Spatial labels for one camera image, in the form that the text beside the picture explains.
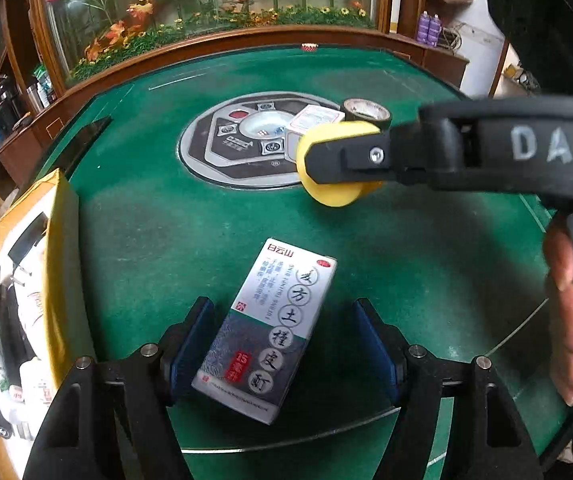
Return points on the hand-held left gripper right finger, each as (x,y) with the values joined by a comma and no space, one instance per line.
(376,352)

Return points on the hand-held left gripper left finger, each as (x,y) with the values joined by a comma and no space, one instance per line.
(194,352)

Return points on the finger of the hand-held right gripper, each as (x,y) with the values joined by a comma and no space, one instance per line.
(346,162)

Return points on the yellow round container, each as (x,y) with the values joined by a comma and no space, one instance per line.
(334,194)

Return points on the grey white medicine carton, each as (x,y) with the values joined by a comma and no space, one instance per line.
(261,340)

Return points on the yellow-rimmed white tray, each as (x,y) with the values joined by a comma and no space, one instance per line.
(64,270)

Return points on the white medicine bottle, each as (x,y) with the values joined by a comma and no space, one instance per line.
(36,382)

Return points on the black tape roll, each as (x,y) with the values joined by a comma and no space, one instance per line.
(366,112)

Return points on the small white box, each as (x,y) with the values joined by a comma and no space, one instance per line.
(314,119)

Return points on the small yellow carton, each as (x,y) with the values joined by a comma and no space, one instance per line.
(514,72)

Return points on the grey table control panel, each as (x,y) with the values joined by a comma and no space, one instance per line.
(226,160)

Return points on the small red white object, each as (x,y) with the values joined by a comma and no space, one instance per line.
(308,47)

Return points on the person's dark jacket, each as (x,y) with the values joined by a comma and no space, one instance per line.
(551,20)

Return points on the purple spray can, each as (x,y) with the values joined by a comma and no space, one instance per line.
(435,31)
(423,29)

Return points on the clear plastic bag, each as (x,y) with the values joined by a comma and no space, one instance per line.
(31,315)

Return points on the artificial flower display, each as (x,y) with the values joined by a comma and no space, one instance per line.
(206,15)

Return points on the steel tumbler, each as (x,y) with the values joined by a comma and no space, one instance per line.
(34,97)

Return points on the green white bottles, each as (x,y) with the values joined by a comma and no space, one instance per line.
(45,82)

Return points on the black thermos kettle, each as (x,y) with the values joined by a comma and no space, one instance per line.
(5,100)

